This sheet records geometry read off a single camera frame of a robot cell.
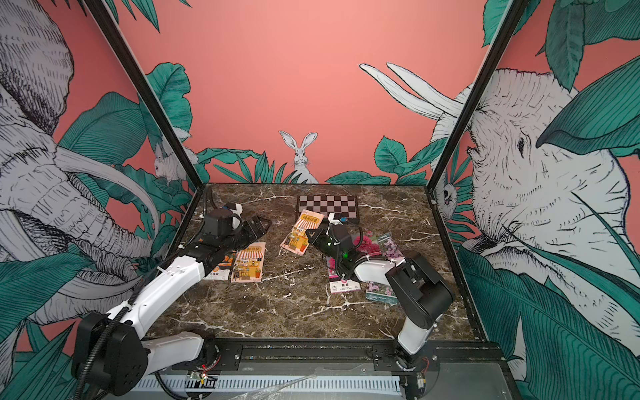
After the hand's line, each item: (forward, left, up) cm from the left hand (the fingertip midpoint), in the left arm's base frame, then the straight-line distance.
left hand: (266, 222), depth 82 cm
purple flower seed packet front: (-18, -39, -21) cm, 48 cm away
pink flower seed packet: (0, -37, -19) cm, 41 cm away
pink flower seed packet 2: (-15, -26, -20) cm, 36 cm away
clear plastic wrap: (-45, -6, -20) cm, 49 cm away
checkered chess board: (+22, -29, -18) cm, 40 cm away
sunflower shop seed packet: (-5, +10, -20) cm, 23 cm away
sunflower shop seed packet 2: (-2, -10, -9) cm, 13 cm away
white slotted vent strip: (-42, +15, -23) cm, 50 cm away
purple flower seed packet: (-1, -46, -19) cm, 50 cm away
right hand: (0, -12, -5) cm, 12 cm away
